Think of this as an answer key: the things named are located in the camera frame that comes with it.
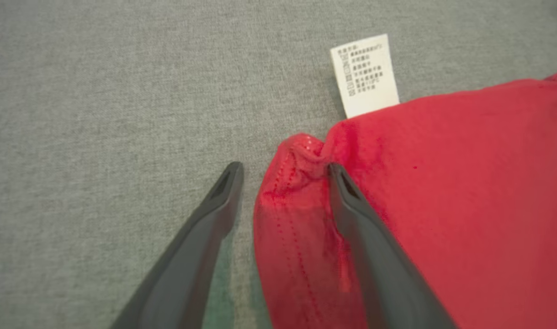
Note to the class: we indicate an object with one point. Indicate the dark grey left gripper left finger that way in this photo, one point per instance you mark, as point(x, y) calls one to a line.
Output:
point(187, 260)

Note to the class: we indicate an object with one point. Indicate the red shorts with white trim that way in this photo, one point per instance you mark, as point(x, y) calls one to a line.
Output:
point(465, 205)

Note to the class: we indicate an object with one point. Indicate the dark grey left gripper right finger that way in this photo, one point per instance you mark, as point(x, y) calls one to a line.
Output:
point(383, 274)

